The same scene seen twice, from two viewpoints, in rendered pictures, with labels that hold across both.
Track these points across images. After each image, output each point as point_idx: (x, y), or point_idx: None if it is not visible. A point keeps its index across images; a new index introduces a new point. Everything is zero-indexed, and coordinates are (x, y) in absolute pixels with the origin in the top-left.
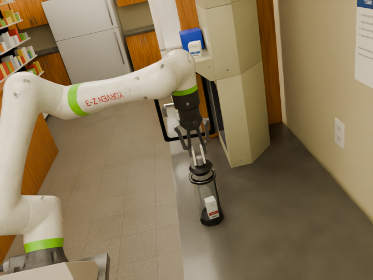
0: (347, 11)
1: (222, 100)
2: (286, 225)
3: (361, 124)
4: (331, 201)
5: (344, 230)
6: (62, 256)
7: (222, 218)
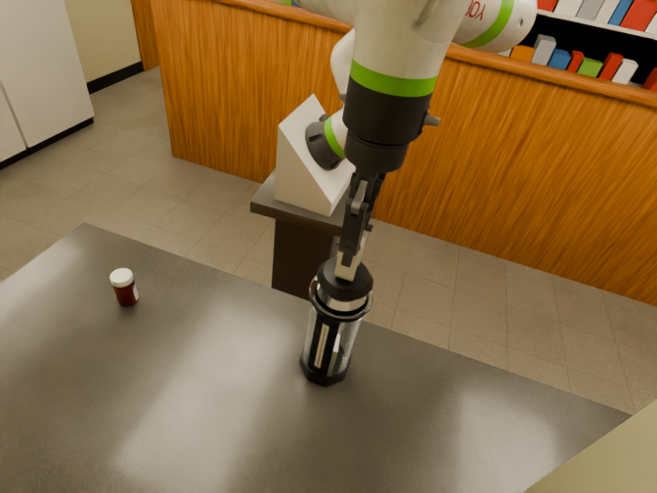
0: None
1: (636, 423)
2: (189, 473)
3: None
4: None
5: None
6: (319, 150)
7: (306, 376)
